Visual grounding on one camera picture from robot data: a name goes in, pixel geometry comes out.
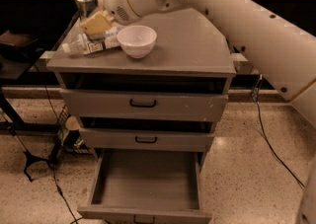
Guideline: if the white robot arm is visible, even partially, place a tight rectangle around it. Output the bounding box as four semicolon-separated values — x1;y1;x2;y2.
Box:
81;0;316;126

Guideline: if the lying plastic bottle white label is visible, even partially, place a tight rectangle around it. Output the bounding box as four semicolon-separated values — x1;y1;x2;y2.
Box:
61;27;122;55

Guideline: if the Red Bull can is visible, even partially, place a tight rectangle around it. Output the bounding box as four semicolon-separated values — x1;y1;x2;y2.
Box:
74;0;99;21

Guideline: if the wire basket with items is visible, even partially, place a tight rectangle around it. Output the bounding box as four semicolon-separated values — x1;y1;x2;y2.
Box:
56;106;92;154

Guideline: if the grey drawer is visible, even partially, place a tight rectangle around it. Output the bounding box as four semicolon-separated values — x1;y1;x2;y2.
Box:
80;117;213;152
78;149;211;224
61;73;228;121

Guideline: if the dark side table left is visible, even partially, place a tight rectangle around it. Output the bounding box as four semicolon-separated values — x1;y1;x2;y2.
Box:
0;30;44;81

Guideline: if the white ceramic bowl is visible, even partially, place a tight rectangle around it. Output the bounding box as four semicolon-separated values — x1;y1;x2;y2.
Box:
117;26;157;58

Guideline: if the black cable left floor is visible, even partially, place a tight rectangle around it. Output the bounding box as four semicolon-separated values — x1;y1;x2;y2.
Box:
34;64;83;224

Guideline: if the grey top drawer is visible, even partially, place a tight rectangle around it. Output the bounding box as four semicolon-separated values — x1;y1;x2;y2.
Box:
61;73;228;121

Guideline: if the grey bottom drawer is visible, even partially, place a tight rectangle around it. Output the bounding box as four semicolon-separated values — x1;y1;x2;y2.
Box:
78;149;211;224

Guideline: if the grey middle drawer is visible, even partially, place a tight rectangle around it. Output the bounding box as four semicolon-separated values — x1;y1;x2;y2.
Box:
80;117;213;152

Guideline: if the grey drawer cabinet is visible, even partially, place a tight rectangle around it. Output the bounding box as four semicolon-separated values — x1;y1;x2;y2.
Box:
46;5;237;163

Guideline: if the black power cable right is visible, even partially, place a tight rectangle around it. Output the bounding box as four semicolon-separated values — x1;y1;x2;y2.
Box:
251;74;307;191

